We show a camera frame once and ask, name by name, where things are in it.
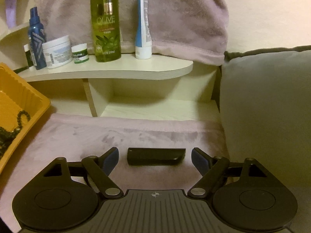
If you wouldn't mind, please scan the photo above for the small green-label jar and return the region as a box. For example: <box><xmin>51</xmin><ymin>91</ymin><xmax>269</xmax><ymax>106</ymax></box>
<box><xmin>71</xmin><ymin>43</ymin><xmax>89</xmax><ymax>64</ymax></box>

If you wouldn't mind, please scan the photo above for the grey cushion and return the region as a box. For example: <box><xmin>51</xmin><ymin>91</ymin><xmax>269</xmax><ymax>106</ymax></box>
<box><xmin>220</xmin><ymin>47</ymin><xmax>310</xmax><ymax>232</ymax></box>

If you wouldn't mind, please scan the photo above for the hanging lilac towel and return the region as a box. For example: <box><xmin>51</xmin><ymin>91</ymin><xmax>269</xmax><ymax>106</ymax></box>
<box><xmin>35</xmin><ymin>0</ymin><xmax>229</xmax><ymax>65</ymax></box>

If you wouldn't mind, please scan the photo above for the white cream jar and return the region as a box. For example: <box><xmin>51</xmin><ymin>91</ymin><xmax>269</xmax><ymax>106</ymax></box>
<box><xmin>43</xmin><ymin>35</ymin><xmax>73</xmax><ymax>69</ymax></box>

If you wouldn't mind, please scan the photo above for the green olive oil bottle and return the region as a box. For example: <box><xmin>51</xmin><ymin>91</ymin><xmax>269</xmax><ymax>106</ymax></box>
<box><xmin>90</xmin><ymin>0</ymin><xmax>121</xmax><ymax>63</ymax></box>

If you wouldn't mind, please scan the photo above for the purple tube on shelf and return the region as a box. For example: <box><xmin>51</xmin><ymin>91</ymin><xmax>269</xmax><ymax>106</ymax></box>
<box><xmin>5</xmin><ymin>0</ymin><xmax>17</xmax><ymax>28</ymax></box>

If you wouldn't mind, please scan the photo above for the blue white tube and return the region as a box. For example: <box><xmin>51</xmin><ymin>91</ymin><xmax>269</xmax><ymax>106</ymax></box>
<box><xmin>135</xmin><ymin>0</ymin><xmax>152</xmax><ymax>59</ymax></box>

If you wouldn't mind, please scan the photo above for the black tube lying flat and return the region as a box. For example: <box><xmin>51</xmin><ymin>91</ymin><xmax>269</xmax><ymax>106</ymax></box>
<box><xmin>13</xmin><ymin>66</ymin><xmax>29</xmax><ymax>74</ymax></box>

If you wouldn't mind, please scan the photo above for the dark bead necklace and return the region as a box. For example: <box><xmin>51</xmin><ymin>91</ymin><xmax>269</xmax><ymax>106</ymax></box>
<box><xmin>0</xmin><ymin>110</ymin><xmax>32</xmax><ymax>161</ymax></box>

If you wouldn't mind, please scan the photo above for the blue spray bottle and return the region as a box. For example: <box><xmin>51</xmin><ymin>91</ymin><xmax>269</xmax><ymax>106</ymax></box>
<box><xmin>28</xmin><ymin>7</ymin><xmax>46</xmax><ymax>70</ymax></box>

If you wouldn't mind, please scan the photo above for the cream wooden shelf unit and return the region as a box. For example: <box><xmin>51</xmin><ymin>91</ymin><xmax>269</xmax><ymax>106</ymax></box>
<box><xmin>1</xmin><ymin>0</ymin><xmax>220</xmax><ymax>122</ymax></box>

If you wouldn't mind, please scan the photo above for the black white lip balm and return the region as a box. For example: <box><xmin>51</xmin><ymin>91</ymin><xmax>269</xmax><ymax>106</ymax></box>
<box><xmin>23</xmin><ymin>44</ymin><xmax>35</xmax><ymax>68</ymax></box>

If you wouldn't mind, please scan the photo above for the orange plastic tray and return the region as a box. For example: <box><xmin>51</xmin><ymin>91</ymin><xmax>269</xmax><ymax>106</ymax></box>
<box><xmin>1</xmin><ymin>63</ymin><xmax>51</xmax><ymax>170</ymax></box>

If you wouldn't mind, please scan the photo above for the lilac towel on table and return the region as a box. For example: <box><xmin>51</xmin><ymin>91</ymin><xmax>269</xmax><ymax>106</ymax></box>
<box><xmin>1</xmin><ymin>114</ymin><xmax>229</xmax><ymax>232</ymax></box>

